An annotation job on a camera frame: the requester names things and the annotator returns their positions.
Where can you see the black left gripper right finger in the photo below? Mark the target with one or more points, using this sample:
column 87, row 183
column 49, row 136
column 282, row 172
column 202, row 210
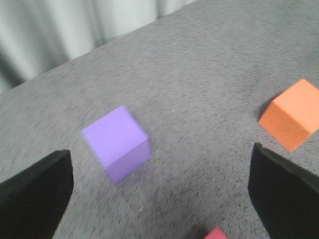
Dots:
column 284, row 195

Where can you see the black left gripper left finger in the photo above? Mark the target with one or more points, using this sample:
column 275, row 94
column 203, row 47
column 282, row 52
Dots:
column 33, row 202

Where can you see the orange foam cube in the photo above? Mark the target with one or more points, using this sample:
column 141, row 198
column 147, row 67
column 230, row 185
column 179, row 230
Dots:
column 293, row 116

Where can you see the pink foam cube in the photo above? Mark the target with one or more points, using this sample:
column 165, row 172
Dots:
column 216, row 233

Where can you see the purple foam cube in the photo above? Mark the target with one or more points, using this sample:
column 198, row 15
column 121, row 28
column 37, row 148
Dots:
column 118, row 142

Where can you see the pale green curtain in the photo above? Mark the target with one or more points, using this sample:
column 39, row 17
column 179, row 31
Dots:
column 39, row 35

